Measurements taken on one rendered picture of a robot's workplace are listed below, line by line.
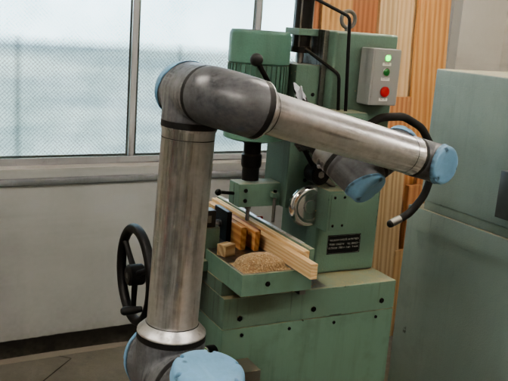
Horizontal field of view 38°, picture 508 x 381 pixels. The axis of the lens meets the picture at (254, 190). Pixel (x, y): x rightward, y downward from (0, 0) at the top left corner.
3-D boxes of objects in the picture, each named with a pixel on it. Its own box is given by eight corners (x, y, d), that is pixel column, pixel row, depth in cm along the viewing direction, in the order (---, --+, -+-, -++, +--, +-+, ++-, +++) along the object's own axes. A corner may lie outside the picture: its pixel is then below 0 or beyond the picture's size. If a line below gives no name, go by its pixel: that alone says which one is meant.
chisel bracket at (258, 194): (227, 206, 222) (229, 178, 220) (268, 204, 228) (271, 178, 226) (238, 212, 215) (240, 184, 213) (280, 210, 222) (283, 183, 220)
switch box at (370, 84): (355, 102, 216) (361, 46, 213) (383, 103, 221) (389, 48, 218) (367, 105, 211) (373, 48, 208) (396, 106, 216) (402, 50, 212)
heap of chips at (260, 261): (228, 263, 197) (229, 249, 196) (274, 258, 203) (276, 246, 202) (243, 274, 189) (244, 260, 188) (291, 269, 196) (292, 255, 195)
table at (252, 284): (131, 233, 237) (131, 215, 236) (218, 228, 251) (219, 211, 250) (206, 302, 185) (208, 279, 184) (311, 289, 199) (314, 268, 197)
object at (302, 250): (210, 212, 248) (211, 197, 247) (215, 212, 249) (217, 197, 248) (302, 269, 196) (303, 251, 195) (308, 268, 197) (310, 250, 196)
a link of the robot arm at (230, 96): (222, 63, 130) (470, 146, 169) (190, 57, 141) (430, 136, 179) (205, 127, 132) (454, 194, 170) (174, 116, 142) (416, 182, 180)
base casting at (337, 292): (164, 277, 239) (165, 249, 237) (317, 262, 265) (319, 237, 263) (222, 331, 200) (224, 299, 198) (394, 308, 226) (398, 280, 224)
